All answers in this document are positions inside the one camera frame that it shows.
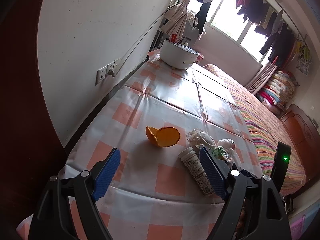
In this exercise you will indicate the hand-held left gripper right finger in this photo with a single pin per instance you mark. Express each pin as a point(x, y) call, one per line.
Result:
point(212, 172)

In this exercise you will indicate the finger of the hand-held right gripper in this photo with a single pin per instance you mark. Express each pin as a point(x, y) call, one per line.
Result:
point(250, 177)

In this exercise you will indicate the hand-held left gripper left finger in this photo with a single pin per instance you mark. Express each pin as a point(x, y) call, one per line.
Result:
point(107, 172)

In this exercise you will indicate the white pill bottle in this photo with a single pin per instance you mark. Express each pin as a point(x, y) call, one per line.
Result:
point(192, 162)

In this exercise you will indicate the orange peel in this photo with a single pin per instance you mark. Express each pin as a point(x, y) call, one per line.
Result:
point(165, 137)

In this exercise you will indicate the green crumpled wrapper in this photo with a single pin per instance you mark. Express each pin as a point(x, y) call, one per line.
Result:
point(220, 153)

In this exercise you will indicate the wooden headboard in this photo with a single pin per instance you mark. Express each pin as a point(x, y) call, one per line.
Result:
point(302, 130)

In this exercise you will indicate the bed with striped sheet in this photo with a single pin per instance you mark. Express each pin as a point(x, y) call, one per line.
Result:
point(262, 120)

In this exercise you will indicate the stack of folded quilts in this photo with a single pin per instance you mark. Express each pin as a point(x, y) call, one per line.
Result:
point(277, 87)

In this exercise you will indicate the striped pink curtain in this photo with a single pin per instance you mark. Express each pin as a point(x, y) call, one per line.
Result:
point(260, 80)

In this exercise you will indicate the checked tablecloth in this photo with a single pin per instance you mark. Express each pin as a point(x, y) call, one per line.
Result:
point(162, 100)

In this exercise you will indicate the hanging patterned bag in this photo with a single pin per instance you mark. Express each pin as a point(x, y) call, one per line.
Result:
point(303, 62)

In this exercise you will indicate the dark wooden door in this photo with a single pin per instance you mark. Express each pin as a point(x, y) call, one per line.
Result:
point(20, 105)

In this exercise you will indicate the pink stool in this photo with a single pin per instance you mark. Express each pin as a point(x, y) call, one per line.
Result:
point(200, 58)

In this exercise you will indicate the white cooker pot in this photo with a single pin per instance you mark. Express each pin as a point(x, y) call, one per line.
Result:
point(175, 55)

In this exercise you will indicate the clear plastic bag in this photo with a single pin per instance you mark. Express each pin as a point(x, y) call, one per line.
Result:
point(153, 55)

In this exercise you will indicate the white appliance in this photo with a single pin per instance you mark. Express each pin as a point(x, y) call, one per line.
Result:
point(190, 35)

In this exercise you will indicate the window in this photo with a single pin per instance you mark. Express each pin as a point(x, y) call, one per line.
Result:
point(225, 17)

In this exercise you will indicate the black hanging garment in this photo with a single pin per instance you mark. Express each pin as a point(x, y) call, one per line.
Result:
point(202, 15)

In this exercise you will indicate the beige tied curtain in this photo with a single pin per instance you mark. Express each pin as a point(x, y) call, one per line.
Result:
point(177, 17)

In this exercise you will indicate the row of hanging clothes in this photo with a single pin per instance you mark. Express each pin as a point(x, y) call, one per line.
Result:
point(252, 7)

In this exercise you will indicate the wall socket strip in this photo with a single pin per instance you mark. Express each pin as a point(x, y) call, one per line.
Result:
point(101, 76)

